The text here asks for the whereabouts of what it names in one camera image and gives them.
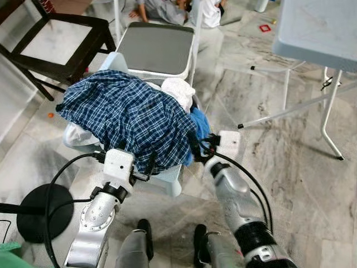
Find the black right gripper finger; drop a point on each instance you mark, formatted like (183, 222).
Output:
(194, 146)

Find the blue plaid shirt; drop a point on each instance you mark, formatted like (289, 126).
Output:
(128, 117)

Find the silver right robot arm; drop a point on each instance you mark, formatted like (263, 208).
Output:
(234, 195)

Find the bright blue cloth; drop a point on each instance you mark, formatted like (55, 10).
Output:
(199, 125)

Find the pale blue laundry basket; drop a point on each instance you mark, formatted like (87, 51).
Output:
(164, 184)

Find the white textured cloth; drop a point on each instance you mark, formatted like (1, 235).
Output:
(178, 92)

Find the silver robot left leg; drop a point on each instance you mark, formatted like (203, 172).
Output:
(134, 248)

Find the silver robot leg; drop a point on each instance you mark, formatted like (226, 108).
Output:
(220, 251)
(134, 248)

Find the silver robot right leg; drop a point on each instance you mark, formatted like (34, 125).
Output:
(220, 251)

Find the grey folding chair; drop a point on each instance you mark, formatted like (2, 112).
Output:
(156, 47)

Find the black round stand base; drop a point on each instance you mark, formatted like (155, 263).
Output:
(33, 223)

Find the dark wooden chair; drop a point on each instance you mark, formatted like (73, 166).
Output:
(95, 50)

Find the small red toy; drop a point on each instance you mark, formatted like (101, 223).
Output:
(264, 27)

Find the person in white shirt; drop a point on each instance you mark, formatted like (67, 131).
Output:
(211, 12)

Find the person in grey clothes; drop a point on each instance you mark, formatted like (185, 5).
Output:
(162, 10)

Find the green cloth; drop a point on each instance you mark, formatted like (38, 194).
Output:
(14, 258)

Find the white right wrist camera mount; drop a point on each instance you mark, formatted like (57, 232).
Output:
(230, 144)

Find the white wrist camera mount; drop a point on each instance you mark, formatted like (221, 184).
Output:
(230, 144)
(118, 164)

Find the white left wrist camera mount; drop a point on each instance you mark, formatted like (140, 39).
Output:
(118, 164)

